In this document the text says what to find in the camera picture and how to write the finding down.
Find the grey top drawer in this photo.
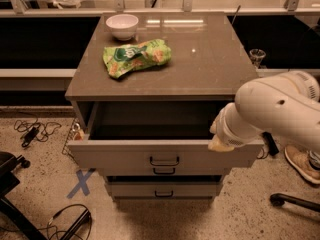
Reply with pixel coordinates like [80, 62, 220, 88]
[69, 101, 262, 171]

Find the grey drawer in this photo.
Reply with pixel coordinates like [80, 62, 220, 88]
[69, 101, 262, 171]
[105, 183, 222, 199]
[98, 167, 231, 176]

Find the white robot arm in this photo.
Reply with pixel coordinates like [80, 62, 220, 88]
[208, 70, 320, 153]

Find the grey drawer cabinet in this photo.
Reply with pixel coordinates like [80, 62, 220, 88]
[64, 11, 270, 203]

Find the grey bottom drawer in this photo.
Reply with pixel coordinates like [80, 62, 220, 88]
[105, 183, 222, 199]

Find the grey middle drawer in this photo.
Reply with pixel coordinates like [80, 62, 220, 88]
[98, 167, 231, 176]

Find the black bar on floor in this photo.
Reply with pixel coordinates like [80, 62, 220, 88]
[262, 132, 279, 156]

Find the black chair leg with caster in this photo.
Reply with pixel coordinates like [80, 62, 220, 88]
[269, 193, 320, 212]

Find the tan shoe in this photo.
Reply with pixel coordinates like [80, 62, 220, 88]
[284, 145, 320, 185]

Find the clear glass cup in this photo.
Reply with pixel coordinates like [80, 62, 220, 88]
[249, 49, 266, 68]

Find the green snack bag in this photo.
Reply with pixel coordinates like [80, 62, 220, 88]
[102, 39, 171, 79]

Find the blue tape cross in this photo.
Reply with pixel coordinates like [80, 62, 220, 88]
[67, 168, 95, 199]

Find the white bowl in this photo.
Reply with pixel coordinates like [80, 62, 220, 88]
[106, 14, 139, 41]

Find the black office chair base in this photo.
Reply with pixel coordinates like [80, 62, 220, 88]
[0, 151, 48, 240]

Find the black cable loop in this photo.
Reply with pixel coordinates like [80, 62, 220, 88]
[256, 146, 270, 160]

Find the wire basket with items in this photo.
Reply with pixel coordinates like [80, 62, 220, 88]
[62, 118, 84, 159]

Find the black stand with cables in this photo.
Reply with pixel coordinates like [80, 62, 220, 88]
[46, 204, 92, 240]

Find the black power adapter with cable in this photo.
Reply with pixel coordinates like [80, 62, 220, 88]
[14, 112, 62, 149]

